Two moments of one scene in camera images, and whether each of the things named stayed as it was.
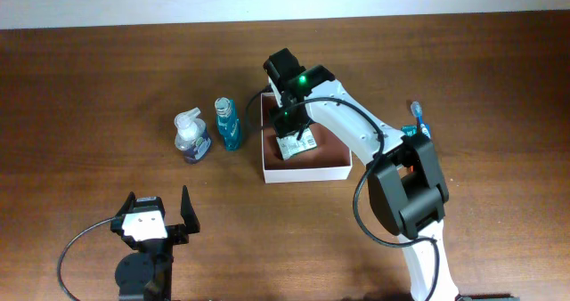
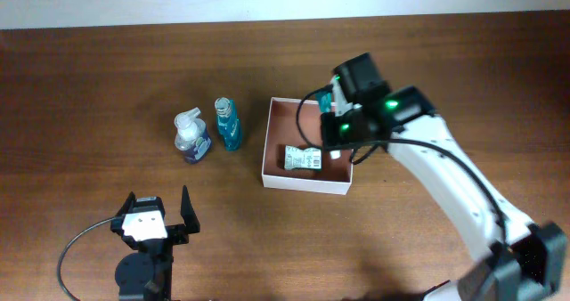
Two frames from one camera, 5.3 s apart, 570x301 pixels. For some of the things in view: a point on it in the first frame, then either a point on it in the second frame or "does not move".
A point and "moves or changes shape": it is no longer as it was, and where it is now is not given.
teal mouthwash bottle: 228,125 does not move
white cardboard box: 331,159 moves or changes shape
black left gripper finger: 128,204 does not move
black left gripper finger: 188,213 does not move
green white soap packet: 289,145 → 306,158
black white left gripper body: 176,235 does not move
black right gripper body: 285,122 → 338,128
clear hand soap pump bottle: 191,135 does not move
